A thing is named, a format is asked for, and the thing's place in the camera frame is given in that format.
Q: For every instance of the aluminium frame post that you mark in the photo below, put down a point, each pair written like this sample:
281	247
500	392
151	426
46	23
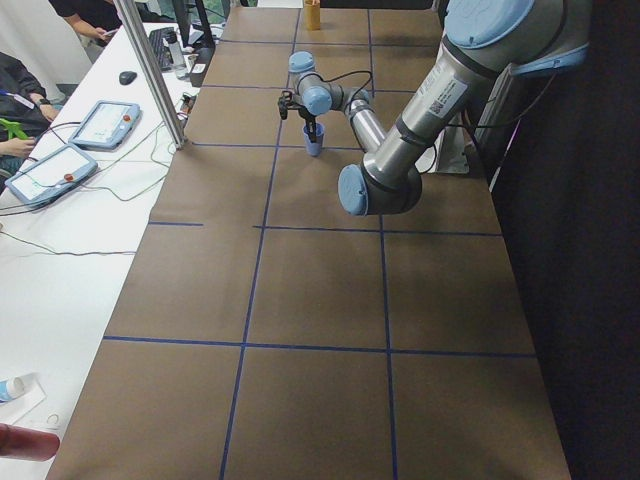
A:
134	27

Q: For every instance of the black keyboard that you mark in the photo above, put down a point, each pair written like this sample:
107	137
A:
157	41

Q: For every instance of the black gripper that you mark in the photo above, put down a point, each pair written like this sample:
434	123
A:
306	119

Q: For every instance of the seated person dark jacket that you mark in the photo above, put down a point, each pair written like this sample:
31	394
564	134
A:
23	100

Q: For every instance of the far teach pendant tablet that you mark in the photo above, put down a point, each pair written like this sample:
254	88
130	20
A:
106	126

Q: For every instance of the person in black shirt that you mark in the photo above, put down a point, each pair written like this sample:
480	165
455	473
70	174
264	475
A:
97	20

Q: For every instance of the near teach pendant tablet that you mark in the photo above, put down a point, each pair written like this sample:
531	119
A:
53	176

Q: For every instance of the orange cup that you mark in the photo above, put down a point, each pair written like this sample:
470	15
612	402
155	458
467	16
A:
312	14

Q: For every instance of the red cylinder bottle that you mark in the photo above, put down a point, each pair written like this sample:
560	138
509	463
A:
28	444

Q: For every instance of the blue ribbed plastic cup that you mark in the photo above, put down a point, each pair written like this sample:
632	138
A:
314	147

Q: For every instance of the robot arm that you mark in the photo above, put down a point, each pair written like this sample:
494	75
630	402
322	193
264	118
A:
481	39

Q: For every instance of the white blue tube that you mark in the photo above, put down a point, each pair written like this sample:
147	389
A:
18	387

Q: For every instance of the orange connector board near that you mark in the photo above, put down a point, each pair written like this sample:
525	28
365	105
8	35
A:
186	105

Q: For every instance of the black computer mouse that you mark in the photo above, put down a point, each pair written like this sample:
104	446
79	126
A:
127	77

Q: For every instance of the teach pendant tablet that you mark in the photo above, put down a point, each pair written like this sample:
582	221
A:
106	126
53	176

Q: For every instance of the clear water bottle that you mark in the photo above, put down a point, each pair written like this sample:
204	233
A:
177	58

